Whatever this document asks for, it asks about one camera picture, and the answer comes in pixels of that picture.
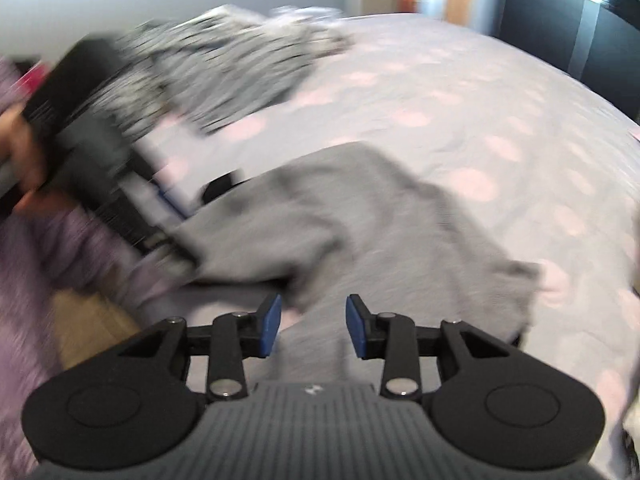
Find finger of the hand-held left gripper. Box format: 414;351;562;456
87;175;201;271
200;170;248;206

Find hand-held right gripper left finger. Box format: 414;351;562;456
117;294;282;403

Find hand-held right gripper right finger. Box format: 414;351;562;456
346;294;523;403

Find plain grey garment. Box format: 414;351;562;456
165;141;543;346

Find person's left hand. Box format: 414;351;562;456
0;105;76;217

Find grey black-striped garment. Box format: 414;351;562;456
107;5;351;136

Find bed with pink dotted sheet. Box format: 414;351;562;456
135;10;640;480

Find dark wardrobe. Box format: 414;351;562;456
492;0;640;126

